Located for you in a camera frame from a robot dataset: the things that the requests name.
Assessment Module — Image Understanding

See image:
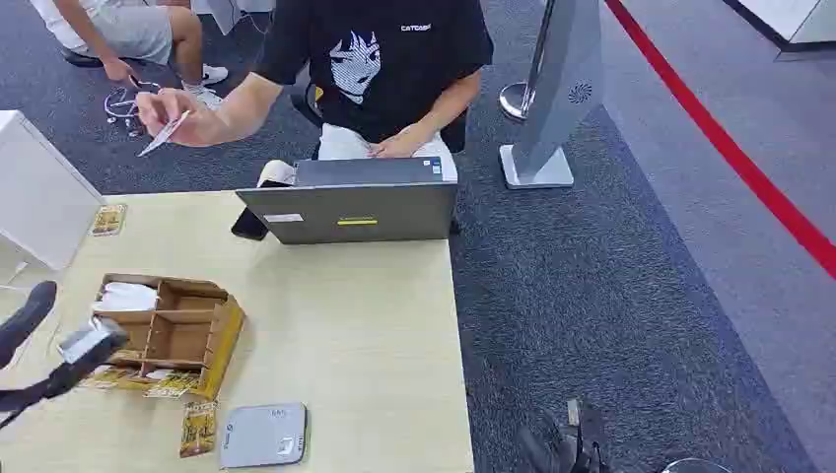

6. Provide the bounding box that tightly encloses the person in black shirt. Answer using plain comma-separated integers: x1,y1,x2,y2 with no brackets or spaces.
135,0,496,165

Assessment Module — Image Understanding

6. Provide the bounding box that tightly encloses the grey laptop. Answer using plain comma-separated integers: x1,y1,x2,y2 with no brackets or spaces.
236,156,459,246

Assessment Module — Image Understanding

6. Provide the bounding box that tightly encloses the white cabinet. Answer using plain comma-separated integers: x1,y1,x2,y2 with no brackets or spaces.
0,109,105,273

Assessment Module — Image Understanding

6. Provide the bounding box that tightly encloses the grey flat square device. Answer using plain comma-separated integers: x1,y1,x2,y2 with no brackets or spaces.
219,402,310,471

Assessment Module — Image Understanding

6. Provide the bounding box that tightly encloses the grey standing kiosk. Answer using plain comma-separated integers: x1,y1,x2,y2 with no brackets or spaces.
499,0,606,191

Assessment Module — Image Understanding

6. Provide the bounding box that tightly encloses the seated person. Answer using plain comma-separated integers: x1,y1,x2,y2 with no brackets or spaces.
29,0,231,110

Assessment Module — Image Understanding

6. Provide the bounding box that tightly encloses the white card stack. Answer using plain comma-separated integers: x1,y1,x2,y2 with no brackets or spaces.
92,282,160,313

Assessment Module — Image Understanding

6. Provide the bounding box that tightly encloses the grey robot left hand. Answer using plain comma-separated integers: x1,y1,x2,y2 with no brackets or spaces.
0,280,129,430

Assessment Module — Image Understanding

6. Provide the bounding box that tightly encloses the red floor tape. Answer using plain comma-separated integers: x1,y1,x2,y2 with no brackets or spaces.
603,0,836,282

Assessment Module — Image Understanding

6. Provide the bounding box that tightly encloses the silver foil card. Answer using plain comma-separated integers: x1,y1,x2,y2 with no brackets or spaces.
57,320,121,366

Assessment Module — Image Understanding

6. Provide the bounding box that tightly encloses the chrome stanchion post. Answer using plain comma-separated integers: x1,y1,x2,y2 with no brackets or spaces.
499,0,558,123

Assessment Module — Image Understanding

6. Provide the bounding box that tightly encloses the person's left hand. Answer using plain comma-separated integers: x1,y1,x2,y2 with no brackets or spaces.
367,132,421,160

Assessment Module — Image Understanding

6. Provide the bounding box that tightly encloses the white folded paper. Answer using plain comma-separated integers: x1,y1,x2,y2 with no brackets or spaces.
256,160,299,189

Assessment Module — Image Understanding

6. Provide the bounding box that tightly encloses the yellow card pack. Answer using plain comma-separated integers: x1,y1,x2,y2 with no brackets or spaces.
179,400,220,459
143,371,201,400
90,203,128,237
81,365,141,391

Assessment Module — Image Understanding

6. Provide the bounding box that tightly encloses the white furniture piece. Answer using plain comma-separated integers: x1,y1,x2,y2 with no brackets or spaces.
189,0,277,37

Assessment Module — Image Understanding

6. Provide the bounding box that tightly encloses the person's right hand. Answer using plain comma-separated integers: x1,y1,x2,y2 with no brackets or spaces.
135,88,222,148

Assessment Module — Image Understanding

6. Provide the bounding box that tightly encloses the wooden compartment card box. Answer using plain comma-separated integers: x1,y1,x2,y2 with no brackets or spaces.
85,272,246,401

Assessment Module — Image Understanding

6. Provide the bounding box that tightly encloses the white cable bundle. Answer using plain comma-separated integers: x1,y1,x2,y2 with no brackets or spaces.
103,82,162,139

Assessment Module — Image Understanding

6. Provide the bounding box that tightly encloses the black phone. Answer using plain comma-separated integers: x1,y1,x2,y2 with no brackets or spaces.
230,207,270,241

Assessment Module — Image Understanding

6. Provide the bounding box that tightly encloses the white platform edge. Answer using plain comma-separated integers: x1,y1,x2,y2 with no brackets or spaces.
721,0,836,63

